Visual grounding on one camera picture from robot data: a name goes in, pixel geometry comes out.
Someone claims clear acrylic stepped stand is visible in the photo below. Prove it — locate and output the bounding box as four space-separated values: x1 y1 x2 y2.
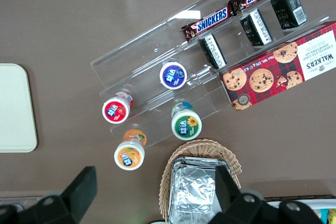
90 0 330 149

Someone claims white snack tray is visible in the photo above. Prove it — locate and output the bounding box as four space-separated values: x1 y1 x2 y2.
264 194 336 224

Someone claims red yogurt cup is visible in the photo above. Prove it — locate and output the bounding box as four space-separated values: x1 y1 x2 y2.
101 91 134 124

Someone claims aluminium foil container stack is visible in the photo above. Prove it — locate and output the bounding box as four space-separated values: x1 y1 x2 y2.
167 156 233 223

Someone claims orange yogurt cup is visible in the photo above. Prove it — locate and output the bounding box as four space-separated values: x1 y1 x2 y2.
113 129 148 171

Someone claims light tan wicker basket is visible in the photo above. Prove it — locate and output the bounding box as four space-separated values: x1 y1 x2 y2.
159 138 242 224

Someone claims cream rectangular plastic tray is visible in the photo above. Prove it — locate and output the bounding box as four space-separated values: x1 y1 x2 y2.
0 63 38 153

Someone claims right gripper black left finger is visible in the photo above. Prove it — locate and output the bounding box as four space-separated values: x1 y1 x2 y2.
35 166 98 224

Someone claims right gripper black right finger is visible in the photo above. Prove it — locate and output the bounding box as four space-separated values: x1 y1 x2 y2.
215 165 263 216

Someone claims red Walkers cookie box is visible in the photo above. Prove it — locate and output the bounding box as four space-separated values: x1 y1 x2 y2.
218 21 336 111

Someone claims small black chocolate box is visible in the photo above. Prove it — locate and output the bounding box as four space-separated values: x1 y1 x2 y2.
198 34 227 69
240 8 272 47
270 0 308 30

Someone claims green yogurt cup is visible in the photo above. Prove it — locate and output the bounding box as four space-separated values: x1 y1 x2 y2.
171 102 203 141

